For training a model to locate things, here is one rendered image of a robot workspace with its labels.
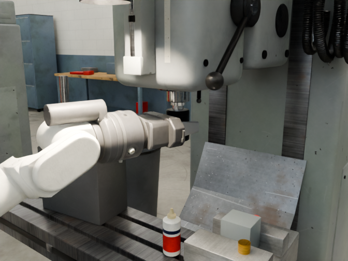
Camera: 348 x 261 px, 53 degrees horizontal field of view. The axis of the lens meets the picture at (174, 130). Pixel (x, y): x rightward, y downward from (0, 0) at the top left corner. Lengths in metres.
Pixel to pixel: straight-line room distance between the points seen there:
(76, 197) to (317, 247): 0.67
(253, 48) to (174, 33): 0.20
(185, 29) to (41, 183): 0.32
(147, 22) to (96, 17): 6.69
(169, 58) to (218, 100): 0.51
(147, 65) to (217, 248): 0.34
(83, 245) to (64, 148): 0.40
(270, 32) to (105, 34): 6.40
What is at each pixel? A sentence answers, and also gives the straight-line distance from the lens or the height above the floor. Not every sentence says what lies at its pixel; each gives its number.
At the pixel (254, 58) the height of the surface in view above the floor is 1.36.
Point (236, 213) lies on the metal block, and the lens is 0.71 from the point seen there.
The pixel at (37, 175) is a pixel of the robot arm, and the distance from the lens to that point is 0.53.
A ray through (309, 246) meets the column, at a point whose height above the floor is 0.84.
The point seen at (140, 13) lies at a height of 1.44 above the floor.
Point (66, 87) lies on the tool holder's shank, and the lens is 1.00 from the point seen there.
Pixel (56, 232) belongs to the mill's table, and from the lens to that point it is 0.97.
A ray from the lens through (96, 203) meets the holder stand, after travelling 0.94.
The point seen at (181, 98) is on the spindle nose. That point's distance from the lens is 0.68.
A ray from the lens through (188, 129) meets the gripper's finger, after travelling 0.69.
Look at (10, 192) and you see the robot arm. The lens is 0.56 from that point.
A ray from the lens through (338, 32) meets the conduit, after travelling 0.77.
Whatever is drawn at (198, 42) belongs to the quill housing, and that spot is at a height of 1.39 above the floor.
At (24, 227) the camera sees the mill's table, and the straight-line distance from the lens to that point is 1.07.
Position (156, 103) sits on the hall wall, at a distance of 6.27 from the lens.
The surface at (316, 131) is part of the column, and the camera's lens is 0.98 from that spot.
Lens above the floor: 1.39
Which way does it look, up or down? 14 degrees down
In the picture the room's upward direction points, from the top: straight up
